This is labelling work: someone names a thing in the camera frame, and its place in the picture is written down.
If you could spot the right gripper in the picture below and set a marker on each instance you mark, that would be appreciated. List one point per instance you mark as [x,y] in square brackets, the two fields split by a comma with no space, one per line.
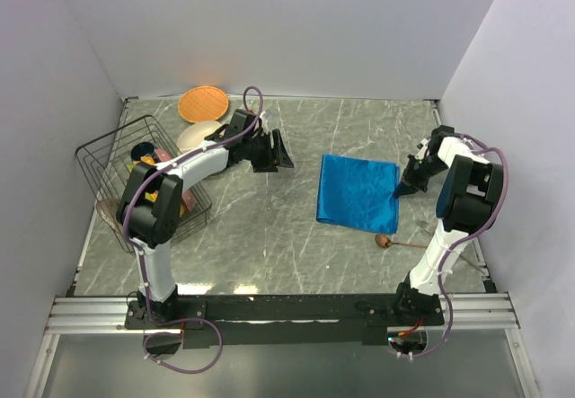
[408,180]

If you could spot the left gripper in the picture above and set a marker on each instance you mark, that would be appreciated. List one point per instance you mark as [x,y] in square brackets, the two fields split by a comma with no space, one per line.
[278,154]

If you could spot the blue cloth napkin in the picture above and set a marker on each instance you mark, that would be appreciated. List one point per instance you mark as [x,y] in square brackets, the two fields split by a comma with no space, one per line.
[358,194]

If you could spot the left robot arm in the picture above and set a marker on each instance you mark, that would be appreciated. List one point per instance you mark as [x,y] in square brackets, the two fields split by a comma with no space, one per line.
[149,208]

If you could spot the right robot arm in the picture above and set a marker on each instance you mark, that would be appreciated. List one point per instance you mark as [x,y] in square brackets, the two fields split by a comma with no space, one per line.
[468,203]

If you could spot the metal fork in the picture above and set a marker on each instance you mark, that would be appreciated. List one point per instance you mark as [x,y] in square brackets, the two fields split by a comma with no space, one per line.
[426,226]

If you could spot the wooden spoon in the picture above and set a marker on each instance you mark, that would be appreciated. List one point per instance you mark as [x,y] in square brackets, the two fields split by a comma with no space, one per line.
[386,242]

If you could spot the cream divided plate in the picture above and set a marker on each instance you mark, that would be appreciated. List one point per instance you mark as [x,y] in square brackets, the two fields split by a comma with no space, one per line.
[194,135]

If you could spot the orange woven round mat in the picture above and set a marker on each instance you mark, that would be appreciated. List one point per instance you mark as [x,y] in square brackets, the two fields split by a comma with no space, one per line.
[203,103]

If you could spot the pink plate in rack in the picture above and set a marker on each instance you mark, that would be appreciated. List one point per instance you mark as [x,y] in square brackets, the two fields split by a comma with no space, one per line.
[188,200]

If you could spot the yellow plate in rack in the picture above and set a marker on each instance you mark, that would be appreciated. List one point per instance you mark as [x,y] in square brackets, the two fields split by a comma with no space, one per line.
[149,159]

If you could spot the dark blue bowl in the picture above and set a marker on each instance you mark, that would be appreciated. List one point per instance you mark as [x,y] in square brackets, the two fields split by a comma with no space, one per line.
[142,149]

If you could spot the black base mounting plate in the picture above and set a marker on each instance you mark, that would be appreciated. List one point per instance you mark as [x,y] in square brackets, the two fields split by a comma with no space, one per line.
[282,319]

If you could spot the brown wooden plate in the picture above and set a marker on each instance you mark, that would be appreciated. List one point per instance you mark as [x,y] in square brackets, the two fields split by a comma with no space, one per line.
[107,209]

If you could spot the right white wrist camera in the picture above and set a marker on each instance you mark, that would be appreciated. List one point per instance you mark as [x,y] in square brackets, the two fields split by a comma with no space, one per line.
[422,149]

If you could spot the aluminium rail frame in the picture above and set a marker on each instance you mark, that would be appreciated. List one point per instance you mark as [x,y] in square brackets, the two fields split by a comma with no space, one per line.
[106,315]

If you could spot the black wire dish rack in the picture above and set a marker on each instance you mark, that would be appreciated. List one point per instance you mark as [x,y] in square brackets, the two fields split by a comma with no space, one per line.
[106,163]

